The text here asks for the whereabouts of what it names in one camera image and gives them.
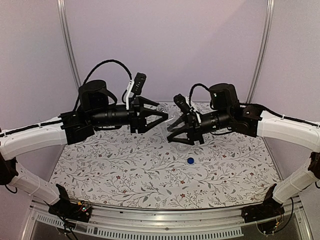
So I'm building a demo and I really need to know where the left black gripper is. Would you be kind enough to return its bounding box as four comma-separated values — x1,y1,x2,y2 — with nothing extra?
89,96,169,133

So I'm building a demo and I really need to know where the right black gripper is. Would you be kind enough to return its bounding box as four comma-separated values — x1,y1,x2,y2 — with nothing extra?
166,108,231,145

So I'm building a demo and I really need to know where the small clear bottle white cap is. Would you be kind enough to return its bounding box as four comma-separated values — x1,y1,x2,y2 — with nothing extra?
159,103,192,154

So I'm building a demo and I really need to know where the blue bottle cap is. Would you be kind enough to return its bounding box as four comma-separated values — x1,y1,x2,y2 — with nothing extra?
187,157,195,165

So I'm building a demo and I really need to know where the white sports bottle cap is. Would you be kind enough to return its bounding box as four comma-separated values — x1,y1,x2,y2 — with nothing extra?
156,103,168,114

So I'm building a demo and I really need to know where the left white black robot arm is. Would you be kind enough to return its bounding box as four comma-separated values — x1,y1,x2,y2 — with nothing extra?
0,79,168,217

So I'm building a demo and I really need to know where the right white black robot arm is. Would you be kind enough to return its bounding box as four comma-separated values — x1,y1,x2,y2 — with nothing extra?
167,83,320,218

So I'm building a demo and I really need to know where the floral patterned table mat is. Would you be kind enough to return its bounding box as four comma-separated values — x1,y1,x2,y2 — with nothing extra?
49,100,280,210

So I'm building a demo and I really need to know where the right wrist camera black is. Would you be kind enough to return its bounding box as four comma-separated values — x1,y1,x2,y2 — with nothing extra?
173,93,202,123

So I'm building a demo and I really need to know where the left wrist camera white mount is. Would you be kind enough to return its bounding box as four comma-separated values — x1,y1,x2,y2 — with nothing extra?
121,72,147,110

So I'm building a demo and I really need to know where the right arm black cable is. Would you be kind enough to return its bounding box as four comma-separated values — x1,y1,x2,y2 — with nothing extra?
188,83,212,101

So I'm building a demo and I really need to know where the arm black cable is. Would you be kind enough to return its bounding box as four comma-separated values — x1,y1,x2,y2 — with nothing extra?
73,59,133,113
188,83,212,101

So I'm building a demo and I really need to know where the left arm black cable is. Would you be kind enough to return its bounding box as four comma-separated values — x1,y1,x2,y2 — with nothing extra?
73,59,133,113

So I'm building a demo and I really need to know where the aluminium front rail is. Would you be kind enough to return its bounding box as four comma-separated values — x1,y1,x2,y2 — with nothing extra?
21,197,315,240

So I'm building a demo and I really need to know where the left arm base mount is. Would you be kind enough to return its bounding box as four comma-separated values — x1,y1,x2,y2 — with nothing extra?
48,184,92,223

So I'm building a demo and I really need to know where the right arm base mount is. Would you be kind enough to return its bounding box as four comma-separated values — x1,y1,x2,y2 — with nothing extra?
241,198,285,235

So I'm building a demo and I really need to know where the left aluminium frame post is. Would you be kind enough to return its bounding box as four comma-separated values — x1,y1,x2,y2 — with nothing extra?
56,0,81,88

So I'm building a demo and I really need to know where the aluminium frame post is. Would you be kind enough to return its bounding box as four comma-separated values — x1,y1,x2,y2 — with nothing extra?
245,0,275,104
56,0,81,88

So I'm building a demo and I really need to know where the right aluminium frame post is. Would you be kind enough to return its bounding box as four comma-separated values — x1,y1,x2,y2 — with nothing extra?
245,0,275,104

